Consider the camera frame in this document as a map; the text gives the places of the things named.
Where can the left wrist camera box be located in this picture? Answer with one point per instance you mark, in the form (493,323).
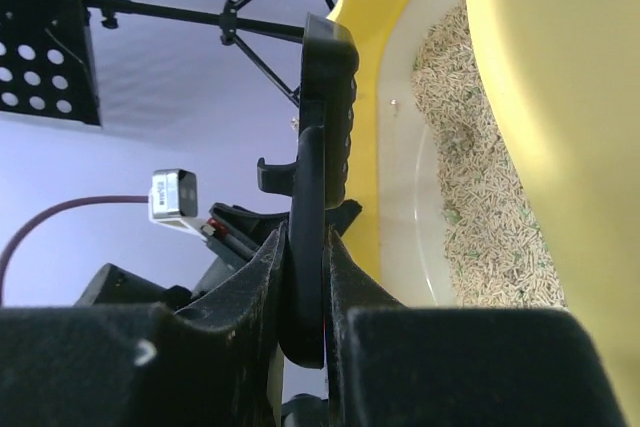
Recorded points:
(173,200)

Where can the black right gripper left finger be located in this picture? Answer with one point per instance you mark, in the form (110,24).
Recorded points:
(211,363)

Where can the black slotted litter scoop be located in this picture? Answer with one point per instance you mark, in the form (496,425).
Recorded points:
(315,181)

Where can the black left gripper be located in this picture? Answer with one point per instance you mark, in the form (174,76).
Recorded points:
(235,235)

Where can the yellow plastic litter box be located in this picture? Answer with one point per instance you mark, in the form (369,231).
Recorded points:
(562,78)

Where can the beige cat litter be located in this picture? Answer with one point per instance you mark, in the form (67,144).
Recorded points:
(494,247)

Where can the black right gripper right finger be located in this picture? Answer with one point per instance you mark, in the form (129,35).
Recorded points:
(392,365)

